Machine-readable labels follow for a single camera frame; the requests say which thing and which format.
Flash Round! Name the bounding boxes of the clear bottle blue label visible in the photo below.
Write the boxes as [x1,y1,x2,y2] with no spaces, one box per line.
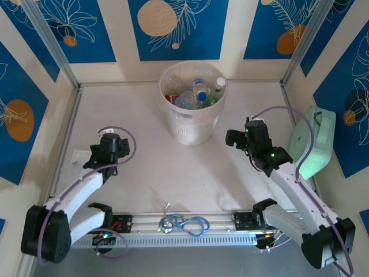
[174,91,204,110]
[191,77,209,101]

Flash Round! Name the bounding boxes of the crushed clear bottle green cap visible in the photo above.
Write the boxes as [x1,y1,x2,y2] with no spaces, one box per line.
[167,75,185,93]

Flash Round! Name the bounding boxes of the white plastic bin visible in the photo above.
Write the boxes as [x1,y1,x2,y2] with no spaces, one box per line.
[159,60,228,146]

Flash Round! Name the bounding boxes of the white plastic waste basket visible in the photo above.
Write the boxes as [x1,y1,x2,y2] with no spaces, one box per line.
[158,61,229,125]

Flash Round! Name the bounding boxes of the mint green case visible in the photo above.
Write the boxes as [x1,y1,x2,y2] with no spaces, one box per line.
[289,105,337,181]

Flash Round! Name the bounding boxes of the blue stethoscope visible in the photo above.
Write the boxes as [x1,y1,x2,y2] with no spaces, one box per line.
[157,201,210,238]

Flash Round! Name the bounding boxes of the small black connector board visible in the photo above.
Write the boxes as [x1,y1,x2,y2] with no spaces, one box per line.
[255,233,286,251]
[92,233,118,254]

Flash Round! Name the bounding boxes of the grey metal panel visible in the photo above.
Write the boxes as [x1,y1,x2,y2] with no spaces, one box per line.
[27,230,349,277]

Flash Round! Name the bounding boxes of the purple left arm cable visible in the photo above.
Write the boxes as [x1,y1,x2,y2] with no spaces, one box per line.
[37,126,137,265]

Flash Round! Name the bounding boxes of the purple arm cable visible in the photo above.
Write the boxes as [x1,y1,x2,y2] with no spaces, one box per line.
[37,126,137,265]
[250,106,354,277]

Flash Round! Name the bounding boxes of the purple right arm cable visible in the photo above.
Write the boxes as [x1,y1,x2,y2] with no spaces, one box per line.
[250,106,354,277]

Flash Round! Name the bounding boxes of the aluminium side rail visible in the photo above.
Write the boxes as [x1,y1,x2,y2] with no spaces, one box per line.
[280,82,322,208]
[43,85,84,214]

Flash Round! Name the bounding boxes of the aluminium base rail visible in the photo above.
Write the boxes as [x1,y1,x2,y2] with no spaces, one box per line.
[24,208,342,239]

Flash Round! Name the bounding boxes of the grey slotted cable duct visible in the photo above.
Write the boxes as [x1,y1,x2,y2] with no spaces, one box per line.
[70,234,258,249]

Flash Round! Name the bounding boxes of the aluminium frame post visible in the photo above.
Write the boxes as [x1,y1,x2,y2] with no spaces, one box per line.
[20,0,81,91]
[281,0,337,87]

